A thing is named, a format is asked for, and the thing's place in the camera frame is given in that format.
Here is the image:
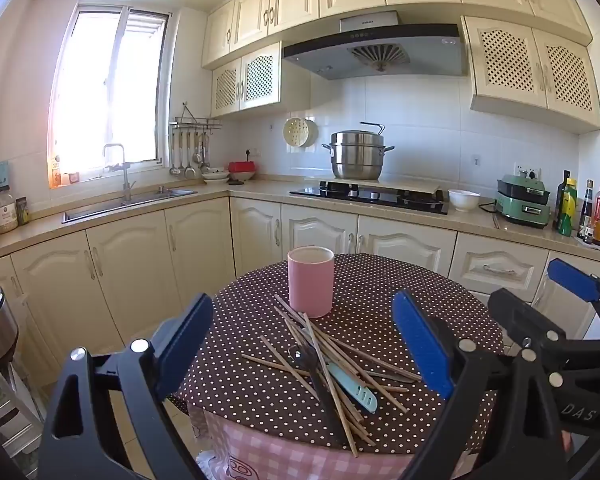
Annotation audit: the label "white bowl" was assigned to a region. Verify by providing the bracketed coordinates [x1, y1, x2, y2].
[448, 189, 481, 212]

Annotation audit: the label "bunch of wooden chopsticks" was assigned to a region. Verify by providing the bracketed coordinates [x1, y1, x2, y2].
[241, 294, 423, 458]

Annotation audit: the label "metal faucet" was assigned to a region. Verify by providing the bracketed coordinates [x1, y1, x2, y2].
[103, 143, 137, 204]

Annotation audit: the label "cream wall colander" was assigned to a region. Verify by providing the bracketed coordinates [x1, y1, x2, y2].
[283, 116, 318, 149]

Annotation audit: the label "pink checked table skirt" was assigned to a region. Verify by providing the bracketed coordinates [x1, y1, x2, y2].
[187, 395, 486, 480]

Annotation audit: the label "dark oil bottle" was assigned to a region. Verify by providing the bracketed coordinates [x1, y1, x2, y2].
[555, 170, 571, 231]

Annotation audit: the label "wide lattice door cabinet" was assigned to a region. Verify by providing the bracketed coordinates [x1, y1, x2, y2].
[461, 15, 600, 135]

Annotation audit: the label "grey range hood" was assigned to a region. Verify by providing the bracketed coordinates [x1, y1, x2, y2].
[281, 11, 468, 81]

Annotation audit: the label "stainless steel sink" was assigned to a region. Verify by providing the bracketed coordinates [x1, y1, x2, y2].
[62, 187, 198, 223]

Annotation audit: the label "pink cup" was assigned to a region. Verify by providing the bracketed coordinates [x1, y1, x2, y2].
[287, 246, 336, 319]

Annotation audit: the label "green yellow bottle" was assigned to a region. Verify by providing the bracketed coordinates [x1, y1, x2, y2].
[560, 178, 579, 237]

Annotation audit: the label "cream lower cabinets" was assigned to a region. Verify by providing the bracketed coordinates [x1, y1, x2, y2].
[0, 195, 600, 386]

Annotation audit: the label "black spoon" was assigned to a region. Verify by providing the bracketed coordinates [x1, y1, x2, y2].
[287, 344, 356, 446]

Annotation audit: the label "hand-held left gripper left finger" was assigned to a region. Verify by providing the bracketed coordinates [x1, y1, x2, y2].
[37, 292, 215, 480]

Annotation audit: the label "kitchen window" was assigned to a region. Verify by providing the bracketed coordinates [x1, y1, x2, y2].
[50, 5, 173, 181]

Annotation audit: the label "dark sauce bottle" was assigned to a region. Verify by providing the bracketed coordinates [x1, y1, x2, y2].
[580, 179, 595, 242]

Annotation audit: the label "black glass gas stove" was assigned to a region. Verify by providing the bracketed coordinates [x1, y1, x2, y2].
[289, 181, 450, 216]

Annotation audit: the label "small lattice door cabinet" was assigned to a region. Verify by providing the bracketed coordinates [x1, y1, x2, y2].
[211, 41, 311, 120]

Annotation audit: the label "wall utensil rack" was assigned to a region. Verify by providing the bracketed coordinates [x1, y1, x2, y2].
[174, 102, 223, 132]

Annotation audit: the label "light blue knife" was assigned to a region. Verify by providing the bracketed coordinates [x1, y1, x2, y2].
[327, 362, 379, 414]

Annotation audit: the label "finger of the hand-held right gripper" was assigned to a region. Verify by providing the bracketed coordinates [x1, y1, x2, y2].
[547, 258, 600, 331]
[487, 288, 600, 391]

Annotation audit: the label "glass jar with white lid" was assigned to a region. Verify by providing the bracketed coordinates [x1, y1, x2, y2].
[0, 185, 20, 235]

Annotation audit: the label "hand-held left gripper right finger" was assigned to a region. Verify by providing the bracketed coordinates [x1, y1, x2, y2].
[391, 290, 573, 480]

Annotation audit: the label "white shelf unit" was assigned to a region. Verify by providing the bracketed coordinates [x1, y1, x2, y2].
[0, 360, 46, 476]

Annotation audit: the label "green electric cooker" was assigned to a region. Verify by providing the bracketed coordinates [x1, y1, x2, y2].
[495, 174, 552, 229]

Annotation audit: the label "stainless steel steamer pot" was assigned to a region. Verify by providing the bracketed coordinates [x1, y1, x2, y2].
[322, 122, 396, 181]

